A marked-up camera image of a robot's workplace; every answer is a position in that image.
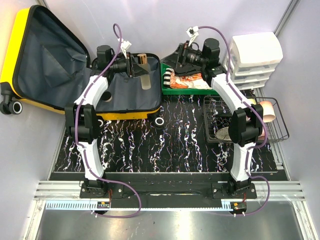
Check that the orange floral pattern cloth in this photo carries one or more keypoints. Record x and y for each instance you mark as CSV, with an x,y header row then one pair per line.
x,y
195,76

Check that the black white striped garment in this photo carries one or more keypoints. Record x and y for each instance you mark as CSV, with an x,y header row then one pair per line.
x,y
167,76

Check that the speckled grey plate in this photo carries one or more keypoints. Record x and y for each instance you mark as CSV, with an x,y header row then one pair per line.
x,y
223,134

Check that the black roll-up pouch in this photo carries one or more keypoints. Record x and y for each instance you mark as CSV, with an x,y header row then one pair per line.
x,y
192,64

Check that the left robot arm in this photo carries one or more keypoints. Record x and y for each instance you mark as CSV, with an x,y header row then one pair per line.
x,y
81,120

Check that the yellow Pikachu suitcase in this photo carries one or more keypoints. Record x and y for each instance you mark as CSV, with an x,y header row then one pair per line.
x,y
47,66

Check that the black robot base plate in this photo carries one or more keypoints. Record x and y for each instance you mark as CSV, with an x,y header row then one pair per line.
x,y
123,196

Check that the gold cosmetic bottle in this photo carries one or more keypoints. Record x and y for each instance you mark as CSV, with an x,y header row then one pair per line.
x,y
145,76

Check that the green plastic tray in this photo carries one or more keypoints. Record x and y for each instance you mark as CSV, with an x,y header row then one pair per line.
x,y
182,91

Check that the pink marbled cup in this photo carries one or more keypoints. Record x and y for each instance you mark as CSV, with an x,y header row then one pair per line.
x,y
268,111

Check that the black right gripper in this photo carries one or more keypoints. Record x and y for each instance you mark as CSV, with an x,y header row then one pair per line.
x,y
179,56

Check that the black round cap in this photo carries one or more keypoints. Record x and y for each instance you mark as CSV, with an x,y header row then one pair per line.
x,y
106,96

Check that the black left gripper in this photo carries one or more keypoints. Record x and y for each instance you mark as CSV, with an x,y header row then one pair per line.
x,y
132,67

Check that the orange bunny pattern garment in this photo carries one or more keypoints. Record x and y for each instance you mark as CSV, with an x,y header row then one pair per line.
x,y
179,82

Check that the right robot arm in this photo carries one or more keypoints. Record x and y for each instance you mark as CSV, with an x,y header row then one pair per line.
x,y
246,124

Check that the black wire dish rack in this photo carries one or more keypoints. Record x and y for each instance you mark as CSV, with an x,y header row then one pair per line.
x,y
217,116

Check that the pale green faceted cup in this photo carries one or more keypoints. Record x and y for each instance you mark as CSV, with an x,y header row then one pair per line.
x,y
252,101

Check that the white drawer organizer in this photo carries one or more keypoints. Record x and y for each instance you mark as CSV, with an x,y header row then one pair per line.
x,y
252,59

